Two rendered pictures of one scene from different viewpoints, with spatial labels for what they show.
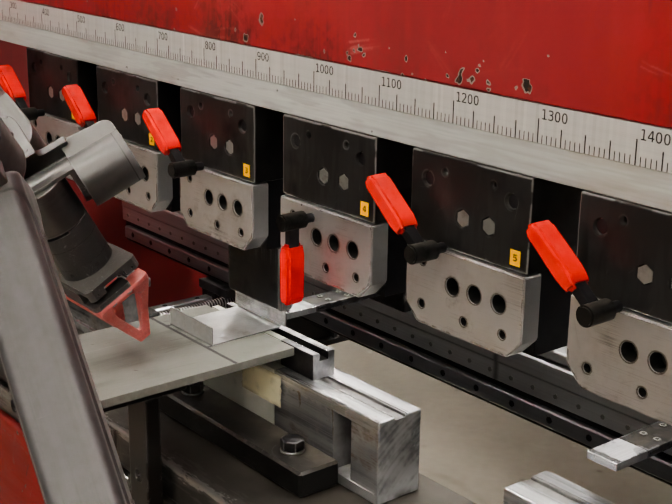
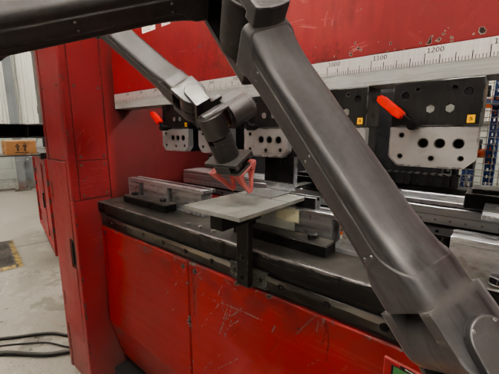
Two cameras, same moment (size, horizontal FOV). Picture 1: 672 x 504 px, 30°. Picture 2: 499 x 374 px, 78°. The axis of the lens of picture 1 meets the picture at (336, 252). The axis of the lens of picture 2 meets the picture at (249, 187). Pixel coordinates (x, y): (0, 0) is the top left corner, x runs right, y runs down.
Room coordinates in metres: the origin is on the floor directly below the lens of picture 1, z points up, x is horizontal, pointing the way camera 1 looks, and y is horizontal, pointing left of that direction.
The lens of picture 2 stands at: (0.55, 0.35, 1.17)
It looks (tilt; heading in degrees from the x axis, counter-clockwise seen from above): 10 degrees down; 349
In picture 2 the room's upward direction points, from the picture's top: straight up
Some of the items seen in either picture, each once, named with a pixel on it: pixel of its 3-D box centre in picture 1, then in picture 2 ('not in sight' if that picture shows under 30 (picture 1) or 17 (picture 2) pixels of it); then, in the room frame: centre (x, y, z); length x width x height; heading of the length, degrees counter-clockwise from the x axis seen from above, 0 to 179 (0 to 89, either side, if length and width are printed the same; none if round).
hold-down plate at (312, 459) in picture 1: (239, 431); (279, 236); (1.32, 0.11, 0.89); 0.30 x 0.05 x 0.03; 39
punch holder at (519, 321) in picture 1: (496, 244); (435, 125); (1.10, -0.15, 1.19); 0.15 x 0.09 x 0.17; 39
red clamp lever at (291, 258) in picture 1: (296, 257); not in sight; (1.23, 0.04, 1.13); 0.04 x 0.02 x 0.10; 129
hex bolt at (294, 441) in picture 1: (292, 443); (312, 236); (1.24, 0.04, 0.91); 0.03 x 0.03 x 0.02
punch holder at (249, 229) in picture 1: (245, 164); (273, 126); (1.41, 0.11, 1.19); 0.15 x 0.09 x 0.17; 39
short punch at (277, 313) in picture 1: (259, 276); (280, 172); (1.39, 0.09, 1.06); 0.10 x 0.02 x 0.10; 39
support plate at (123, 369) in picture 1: (151, 353); (247, 202); (1.30, 0.20, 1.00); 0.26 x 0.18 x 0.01; 129
